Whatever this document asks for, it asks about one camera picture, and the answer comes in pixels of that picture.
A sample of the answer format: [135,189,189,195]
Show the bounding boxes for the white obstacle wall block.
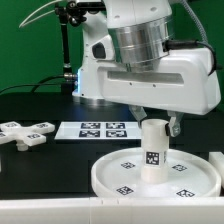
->
[209,152,224,187]

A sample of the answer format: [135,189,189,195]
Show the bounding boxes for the black camera stand pole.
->
[55,1,86,95]

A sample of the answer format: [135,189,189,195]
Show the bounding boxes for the white cross table base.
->
[0,121,55,152]

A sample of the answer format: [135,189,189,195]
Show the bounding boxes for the black cable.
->
[0,74,78,96]

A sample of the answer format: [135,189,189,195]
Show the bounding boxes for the white cable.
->
[18,0,64,29]

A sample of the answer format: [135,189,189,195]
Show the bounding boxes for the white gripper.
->
[98,48,221,137]

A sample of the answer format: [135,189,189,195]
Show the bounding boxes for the white front obstacle wall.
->
[0,197,224,224]

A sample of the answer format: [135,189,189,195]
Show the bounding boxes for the white round table top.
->
[91,147,221,198]

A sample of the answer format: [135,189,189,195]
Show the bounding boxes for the white marker board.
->
[55,122,141,140]

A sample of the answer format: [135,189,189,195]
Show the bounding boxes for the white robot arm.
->
[75,0,220,137]

